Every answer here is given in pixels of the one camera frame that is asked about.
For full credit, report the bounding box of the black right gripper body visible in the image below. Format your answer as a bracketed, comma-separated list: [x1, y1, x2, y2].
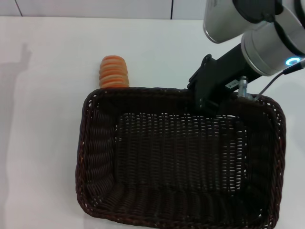
[187, 44, 261, 106]

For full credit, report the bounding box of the dark brown wicker basket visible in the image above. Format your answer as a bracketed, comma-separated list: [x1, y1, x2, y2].
[75, 86, 286, 229]

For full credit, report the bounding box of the orange striped bread loaf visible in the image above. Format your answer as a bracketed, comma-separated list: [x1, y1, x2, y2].
[99, 55, 131, 89]

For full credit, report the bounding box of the right arm cable with metal plug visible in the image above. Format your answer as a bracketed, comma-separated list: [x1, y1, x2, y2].
[238, 63, 305, 102]

